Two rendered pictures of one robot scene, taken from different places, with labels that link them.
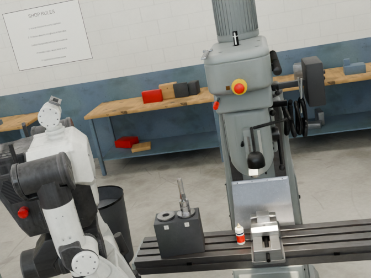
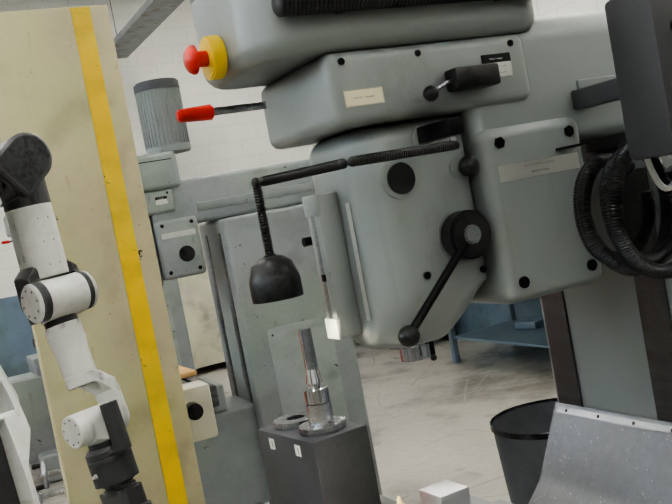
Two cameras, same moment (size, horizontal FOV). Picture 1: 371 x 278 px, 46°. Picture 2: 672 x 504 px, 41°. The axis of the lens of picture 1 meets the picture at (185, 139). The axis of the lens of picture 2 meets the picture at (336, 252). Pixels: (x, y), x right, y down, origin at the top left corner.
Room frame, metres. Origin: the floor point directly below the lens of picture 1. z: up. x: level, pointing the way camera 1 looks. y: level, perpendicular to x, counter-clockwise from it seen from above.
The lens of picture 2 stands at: (0.96, -1.30, 1.53)
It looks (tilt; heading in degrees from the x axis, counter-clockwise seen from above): 3 degrees down; 52
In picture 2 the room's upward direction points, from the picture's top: 11 degrees counter-clockwise
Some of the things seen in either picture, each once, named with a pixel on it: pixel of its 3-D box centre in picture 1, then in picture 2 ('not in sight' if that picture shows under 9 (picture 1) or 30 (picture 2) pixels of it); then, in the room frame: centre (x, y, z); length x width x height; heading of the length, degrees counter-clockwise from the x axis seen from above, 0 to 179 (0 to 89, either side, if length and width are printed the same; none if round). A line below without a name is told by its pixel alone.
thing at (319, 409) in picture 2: (184, 206); (319, 407); (1.91, 0.07, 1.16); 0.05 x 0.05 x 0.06
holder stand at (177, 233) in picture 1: (179, 231); (317, 470); (1.92, 0.12, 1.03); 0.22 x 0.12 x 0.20; 85
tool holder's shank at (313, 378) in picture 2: (181, 189); (309, 358); (1.91, 0.07, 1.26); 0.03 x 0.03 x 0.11
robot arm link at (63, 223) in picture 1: (72, 234); not in sight; (1.15, 0.38, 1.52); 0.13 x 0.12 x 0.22; 10
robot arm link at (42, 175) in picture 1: (45, 181); not in sight; (1.15, 0.41, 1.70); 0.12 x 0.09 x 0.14; 99
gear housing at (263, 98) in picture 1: (243, 90); (393, 93); (1.90, -0.30, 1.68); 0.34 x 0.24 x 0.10; 168
